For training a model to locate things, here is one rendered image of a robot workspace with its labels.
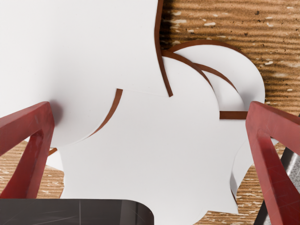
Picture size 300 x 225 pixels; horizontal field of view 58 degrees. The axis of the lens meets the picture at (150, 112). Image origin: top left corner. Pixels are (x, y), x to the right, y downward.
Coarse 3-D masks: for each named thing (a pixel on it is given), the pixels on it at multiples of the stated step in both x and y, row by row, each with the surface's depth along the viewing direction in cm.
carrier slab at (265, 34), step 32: (192, 0) 17; (224, 0) 17; (256, 0) 17; (288, 0) 17; (160, 32) 18; (192, 32) 18; (224, 32) 18; (256, 32) 18; (288, 32) 18; (256, 64) 19; (288, 64) 19; (288, 96) 21; (0, 160) 25; (0, 192) 27; (256, 192) 27; (224, 224) 30
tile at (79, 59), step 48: (0, 0) 13; (48, 0) 12; (96, 0) 12; (144, 0) 11; (0, 48) 13; (48, 48) 13; (96, 48) 12; (144, 48) 11; (0, 96) 14; (48, 96) 13; (96, 96) 12
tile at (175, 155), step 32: (192, 64) 14; (128, 96) 14; (160, 96) 14; (192, 96) 14; (128, 128) 15; (160, 128) 15; (192, 128) 15; (224, 128) 15; (64, 160) 16; (96, 160) 16; (128, 160) 16; (160, 160) 16; (192, 160) 16; (224, 160) 16; (64, 192) 18; (96, 192) 18; (128, 192) 18; (160, 192) 18; (192, 192) 18; (224, 192) 18; (160, 224) 20
